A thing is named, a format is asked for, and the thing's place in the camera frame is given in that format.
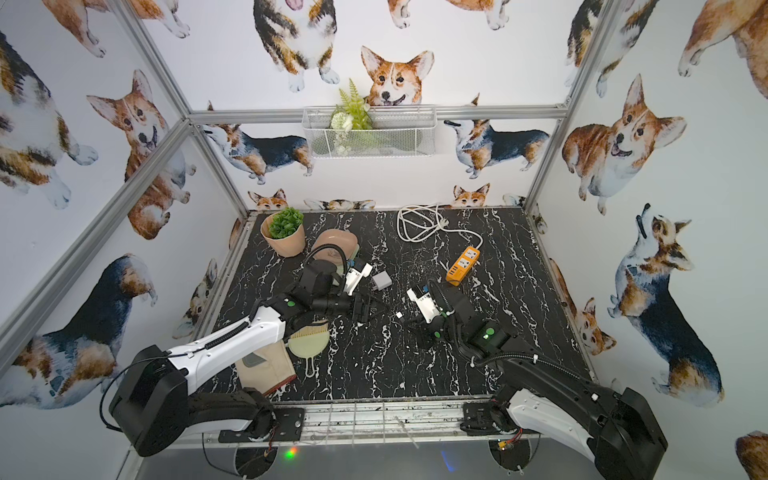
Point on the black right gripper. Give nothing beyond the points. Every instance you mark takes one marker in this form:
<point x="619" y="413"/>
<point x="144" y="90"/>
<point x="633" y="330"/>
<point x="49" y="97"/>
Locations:
<point x="427" y="337"/>

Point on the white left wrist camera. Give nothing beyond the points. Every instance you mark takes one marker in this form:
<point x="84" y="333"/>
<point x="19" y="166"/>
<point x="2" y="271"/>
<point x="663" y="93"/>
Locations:
<point x="353" y="278"/>

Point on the artificial fern with flower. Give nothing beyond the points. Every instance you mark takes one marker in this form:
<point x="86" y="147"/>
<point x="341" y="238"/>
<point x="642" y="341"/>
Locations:
<point x="351" y="123"/>

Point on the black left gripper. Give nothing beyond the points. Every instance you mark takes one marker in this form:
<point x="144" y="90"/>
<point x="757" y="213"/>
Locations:
<point x="355" y="305"/>

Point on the white wire wall basket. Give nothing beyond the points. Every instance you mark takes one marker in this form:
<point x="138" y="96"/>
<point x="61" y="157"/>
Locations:
<point x="379" y="132"/>

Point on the terracotta pot with plant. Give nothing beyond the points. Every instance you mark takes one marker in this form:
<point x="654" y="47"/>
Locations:
<point x="284" y="232"/>

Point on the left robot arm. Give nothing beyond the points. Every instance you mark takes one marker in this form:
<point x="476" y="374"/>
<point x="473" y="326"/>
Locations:
<point x="159" y="398"/>

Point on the aluminium frame post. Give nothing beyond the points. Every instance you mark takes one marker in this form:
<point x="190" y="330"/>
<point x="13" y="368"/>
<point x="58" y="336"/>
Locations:
<point x="608" y="21"/>

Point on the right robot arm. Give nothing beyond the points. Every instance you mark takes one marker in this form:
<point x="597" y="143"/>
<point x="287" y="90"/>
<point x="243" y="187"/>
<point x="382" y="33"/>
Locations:
<point x="617" y="431"/>

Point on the white USB charger block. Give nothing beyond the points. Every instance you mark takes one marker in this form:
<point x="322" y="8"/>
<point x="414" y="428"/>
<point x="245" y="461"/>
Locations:
<point x="382" y="280"/>

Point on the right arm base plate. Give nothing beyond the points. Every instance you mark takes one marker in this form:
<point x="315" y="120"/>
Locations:
<point x="488" y="418"/>

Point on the orange power strip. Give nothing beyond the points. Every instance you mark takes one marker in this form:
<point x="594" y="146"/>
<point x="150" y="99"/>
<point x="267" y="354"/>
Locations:
<point x="462" y="266"/>

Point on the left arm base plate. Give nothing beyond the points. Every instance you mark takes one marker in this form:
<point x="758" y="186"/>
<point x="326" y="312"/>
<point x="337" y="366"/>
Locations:
<point x="284" y="424"/>

